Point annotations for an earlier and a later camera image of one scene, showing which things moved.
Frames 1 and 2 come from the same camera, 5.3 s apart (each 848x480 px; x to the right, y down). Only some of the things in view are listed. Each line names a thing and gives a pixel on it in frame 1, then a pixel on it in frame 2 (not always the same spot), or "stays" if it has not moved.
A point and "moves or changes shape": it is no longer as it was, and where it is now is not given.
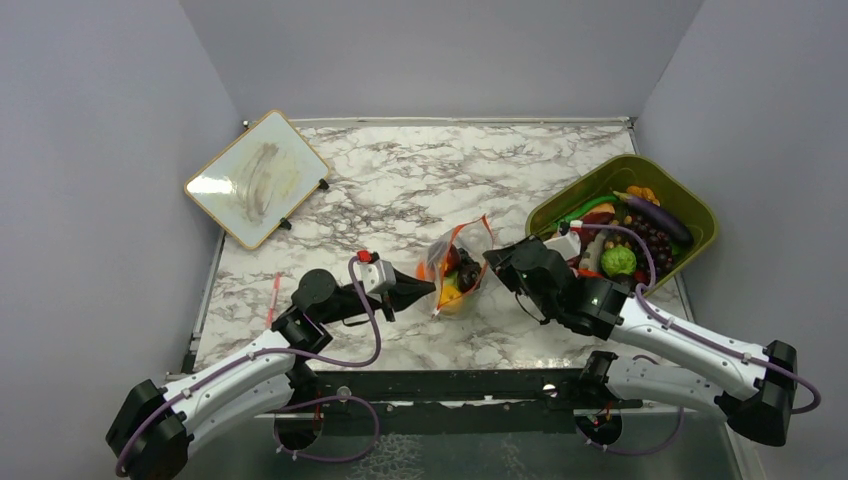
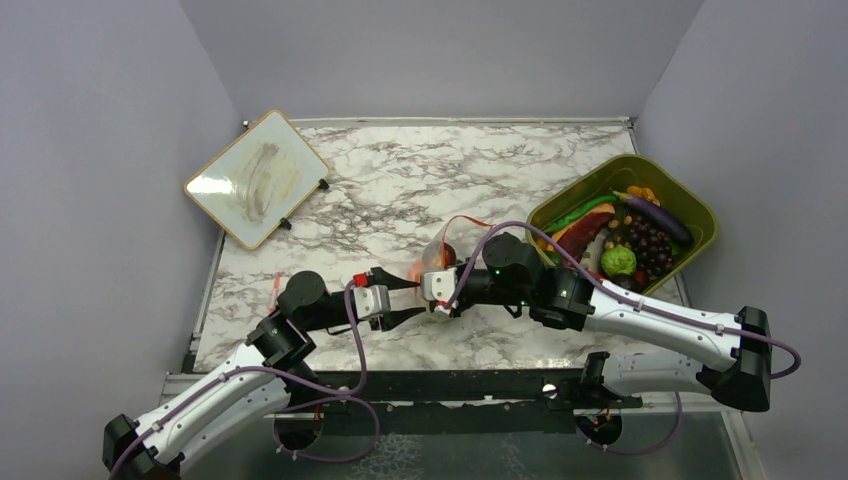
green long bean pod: x=578 y=211 stays
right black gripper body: x=510 y=277 → x=479 y=289
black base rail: x=465 y=402 stays
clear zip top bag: x=455 y=263 moves or changes shape
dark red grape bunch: x=659 y=245 stays
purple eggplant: x=659 y=216 stays
